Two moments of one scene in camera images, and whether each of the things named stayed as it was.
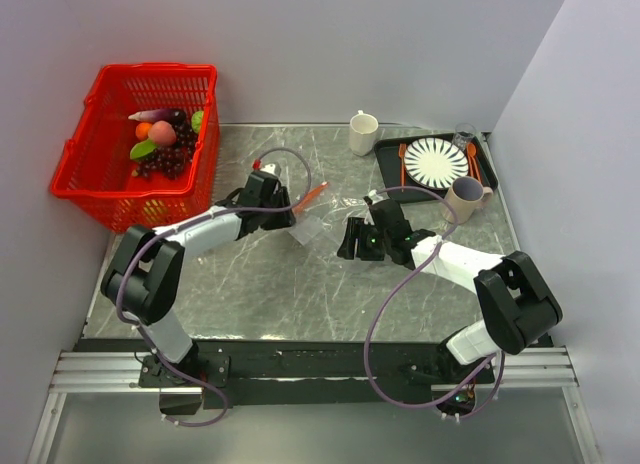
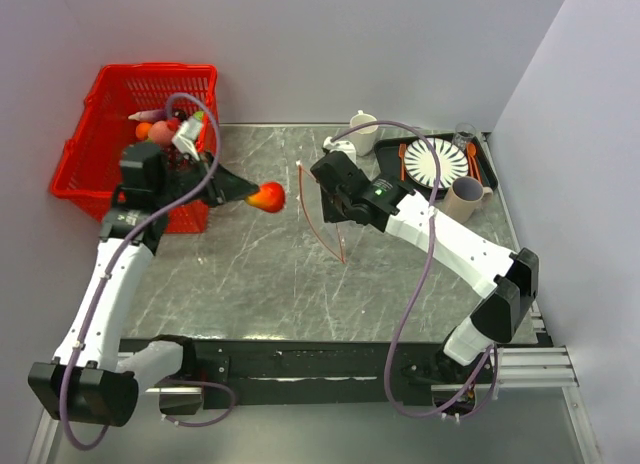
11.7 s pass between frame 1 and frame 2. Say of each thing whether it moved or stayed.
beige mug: stayed
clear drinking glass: stayed
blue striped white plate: stayed
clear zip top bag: moved
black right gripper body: moved
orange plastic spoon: stayed
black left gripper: moved
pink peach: stayed
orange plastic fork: stayed
